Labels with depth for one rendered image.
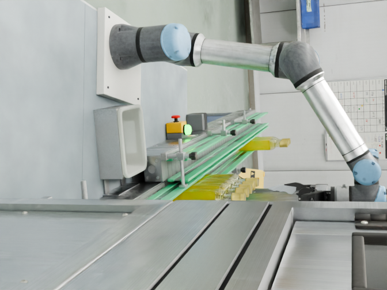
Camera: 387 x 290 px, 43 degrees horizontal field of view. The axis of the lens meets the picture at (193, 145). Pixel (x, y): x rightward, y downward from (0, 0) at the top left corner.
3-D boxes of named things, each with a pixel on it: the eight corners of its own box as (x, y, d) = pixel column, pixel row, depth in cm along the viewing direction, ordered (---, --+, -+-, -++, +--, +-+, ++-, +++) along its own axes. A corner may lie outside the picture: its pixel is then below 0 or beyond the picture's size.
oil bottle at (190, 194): (164, 207, 173) (223, 208, 167) (163, 191, 172) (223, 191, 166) (170, 202, 179) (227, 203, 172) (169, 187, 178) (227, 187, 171)
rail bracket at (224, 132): (206, 137, 226) (235, 136, 222) (205, 121, 225) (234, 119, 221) (208, 136, 230) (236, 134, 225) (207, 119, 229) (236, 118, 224)
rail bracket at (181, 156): (163, 187, 171) (197, 187, 167) (159, 140, 169) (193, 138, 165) (166, 186, 174) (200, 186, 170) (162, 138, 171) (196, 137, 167)
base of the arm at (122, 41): (108, 19, 159) (136, 16, 156) (128, 29, 173) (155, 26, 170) (109, 67, 159) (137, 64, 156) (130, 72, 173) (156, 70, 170)
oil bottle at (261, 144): (237, 151, 284) (287, 149, 275) (236, 141, 283) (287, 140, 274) (239, 149, 289) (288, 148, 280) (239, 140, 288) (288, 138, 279)
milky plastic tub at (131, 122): (101, 179, 156) (126, 179, 154) (94, 109, 153) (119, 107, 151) (125, 168, 173) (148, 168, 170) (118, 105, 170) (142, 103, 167)
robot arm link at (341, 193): (349, 211, 156) (348, 185, 155) (334, 211, 157) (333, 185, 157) (349, 206, 163) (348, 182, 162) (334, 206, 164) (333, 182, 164)
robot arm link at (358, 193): (384, 181, 159) (384, 208, 160) (348, 181, 163) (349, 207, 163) (386, 184, 152) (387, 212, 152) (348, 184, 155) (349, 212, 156)
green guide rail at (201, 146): (165, 161, 174) (187, 160, 171) (165, 158, 174) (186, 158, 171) (256, 113, 339) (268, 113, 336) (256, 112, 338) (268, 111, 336)
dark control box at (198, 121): (186, 131, 238) (203, 130, 235) (185, 114, 237) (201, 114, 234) (191, 129, 246) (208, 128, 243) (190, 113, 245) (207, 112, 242)
